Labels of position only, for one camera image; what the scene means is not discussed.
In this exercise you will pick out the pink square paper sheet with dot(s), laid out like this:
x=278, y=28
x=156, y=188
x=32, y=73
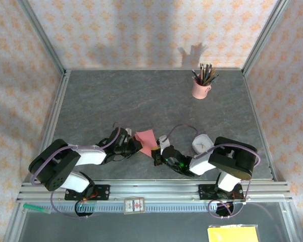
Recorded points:
x=147, y=141

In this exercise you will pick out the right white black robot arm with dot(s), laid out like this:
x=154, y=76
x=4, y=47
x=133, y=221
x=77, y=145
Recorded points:
x=199, y=164

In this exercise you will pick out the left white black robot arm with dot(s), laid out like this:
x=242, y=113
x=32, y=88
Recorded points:
x=91, y=156

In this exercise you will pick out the small playing card box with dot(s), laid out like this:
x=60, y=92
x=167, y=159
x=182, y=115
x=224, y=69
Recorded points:
x=133, y=206

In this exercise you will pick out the pink pencil cup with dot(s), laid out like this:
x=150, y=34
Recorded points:
x=200, y=90

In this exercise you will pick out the red colored pencil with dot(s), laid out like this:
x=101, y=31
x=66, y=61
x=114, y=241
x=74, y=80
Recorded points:
x=195, y=76

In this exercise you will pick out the beige tipped pencil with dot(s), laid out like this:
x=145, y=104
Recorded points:
x=201, y=73

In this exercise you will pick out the yellow paper pack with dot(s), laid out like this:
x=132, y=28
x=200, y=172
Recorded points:
x=232, y=234

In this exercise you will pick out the dark colored pencil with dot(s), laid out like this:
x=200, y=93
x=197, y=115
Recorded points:
x=204, y=73
x=214, y=78
x=208, y=73

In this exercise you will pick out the yellow colored pencil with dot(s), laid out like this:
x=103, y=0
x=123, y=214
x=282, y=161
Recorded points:
x=210, y=75

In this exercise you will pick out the green marker pen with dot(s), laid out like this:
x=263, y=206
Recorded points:
x=34, y=207

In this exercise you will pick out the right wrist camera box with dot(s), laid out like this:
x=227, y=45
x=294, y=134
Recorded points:
x=164, y=143

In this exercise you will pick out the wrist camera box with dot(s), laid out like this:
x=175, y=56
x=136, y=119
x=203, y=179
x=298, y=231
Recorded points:
x=128, y=131
x=164, y=143

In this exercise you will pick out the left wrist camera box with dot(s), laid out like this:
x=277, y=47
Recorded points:
x=128, y=131

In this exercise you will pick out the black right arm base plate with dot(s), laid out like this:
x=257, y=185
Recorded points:
x=204, y=192

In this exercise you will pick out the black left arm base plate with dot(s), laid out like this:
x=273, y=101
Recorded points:
x=103, y=192

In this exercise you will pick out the aluminium table side rail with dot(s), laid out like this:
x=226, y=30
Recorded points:
x=259, y=126
x=52, y=126

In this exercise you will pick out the thin aluminium table rail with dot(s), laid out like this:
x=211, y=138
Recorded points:
x=141, y=68

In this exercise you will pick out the lower aluminium frame bar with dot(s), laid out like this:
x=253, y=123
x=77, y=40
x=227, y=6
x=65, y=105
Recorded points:
x=13, y=224
x=290, y=224

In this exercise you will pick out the aluminium frame post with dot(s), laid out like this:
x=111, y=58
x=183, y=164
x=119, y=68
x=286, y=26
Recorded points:
x=46, y=40
x=263, y=37

